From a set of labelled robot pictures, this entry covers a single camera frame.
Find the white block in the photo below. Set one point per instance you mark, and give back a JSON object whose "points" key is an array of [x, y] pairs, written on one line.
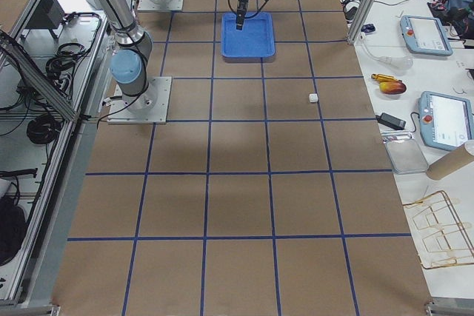
{"points": [[313, 98]]}

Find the blue plastic tray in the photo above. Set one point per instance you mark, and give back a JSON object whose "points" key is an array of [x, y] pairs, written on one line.
{"points": [[254, 40]]}

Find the small blue device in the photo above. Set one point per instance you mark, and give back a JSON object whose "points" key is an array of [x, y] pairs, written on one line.
{"points": [[368, 28]]}

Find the yellow screwdriver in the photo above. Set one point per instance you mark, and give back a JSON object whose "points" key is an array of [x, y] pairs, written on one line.
{"points": [[383, 78]]}

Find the clear light bulb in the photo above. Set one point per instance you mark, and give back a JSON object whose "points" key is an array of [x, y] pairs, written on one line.
{"points": [[399, 63]]}

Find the mango fruit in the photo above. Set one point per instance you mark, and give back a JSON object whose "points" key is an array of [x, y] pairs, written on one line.
{"points": [[392, 87]]}

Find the black power adapter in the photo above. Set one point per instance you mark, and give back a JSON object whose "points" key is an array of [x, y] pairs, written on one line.
{"points": [[390, 121]]}

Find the teach pendant far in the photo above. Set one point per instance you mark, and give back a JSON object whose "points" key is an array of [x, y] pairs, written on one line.
{"points": [[425, 36]]}

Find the teach pendant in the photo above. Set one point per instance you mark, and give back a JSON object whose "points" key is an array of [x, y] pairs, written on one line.
{"points": [[446, 121], [425, 36]]}

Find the brown paper table mat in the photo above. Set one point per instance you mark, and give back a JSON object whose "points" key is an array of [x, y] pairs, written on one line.
{"points": [[250, 200]]}

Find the teach pendant near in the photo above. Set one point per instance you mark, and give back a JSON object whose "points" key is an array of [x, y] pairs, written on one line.
{"points": [[446, 121]]}

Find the cardboard tube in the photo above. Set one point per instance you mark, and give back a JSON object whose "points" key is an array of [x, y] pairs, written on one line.
{"points": [[451, 162]]}

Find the gold wire rack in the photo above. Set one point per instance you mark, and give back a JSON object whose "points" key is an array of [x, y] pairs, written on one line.
{"points": [[441, 237]]}

